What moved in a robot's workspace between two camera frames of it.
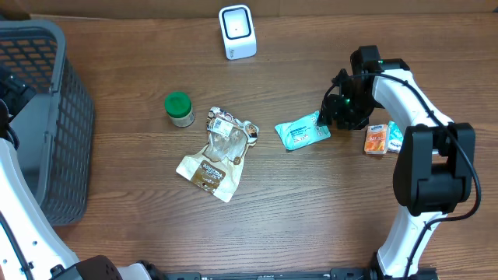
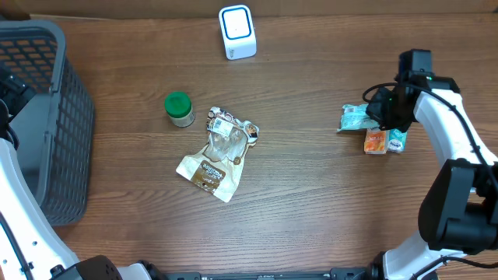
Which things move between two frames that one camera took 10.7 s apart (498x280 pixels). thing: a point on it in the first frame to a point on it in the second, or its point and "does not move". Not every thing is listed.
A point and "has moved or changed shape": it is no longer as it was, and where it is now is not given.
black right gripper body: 352,110 to 385,108
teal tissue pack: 394,138 does not move
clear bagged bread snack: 218,167 does not move
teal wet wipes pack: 303,131 has moved or changed shape
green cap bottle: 179,108 does not move
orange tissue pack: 377,139 does not move
